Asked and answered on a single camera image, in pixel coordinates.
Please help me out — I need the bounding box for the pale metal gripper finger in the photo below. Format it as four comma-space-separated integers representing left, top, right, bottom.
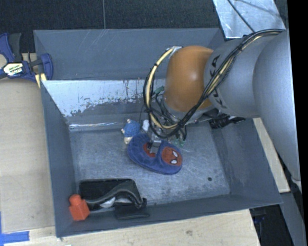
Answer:
147, 139, 162, 156

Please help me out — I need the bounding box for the blue slipper with red face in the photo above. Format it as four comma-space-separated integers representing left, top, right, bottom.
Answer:
125, 130, 185, 179

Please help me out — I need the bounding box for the small toy figure blue hat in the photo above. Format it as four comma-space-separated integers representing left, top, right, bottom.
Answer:
119, 117, 143, 145

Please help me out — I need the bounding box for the grey metal bin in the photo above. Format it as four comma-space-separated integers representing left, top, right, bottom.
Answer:
33, 11, 285, 239

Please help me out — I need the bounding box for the black sandal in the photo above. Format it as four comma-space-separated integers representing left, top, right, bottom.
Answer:
77, 174, 151, 224

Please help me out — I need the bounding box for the orange-red toy block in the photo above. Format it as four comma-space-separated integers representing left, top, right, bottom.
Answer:
67, 193, 92, 222

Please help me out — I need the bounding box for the black cylinder on white bracket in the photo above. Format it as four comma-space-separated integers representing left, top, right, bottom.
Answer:
208, 113, 247, 130

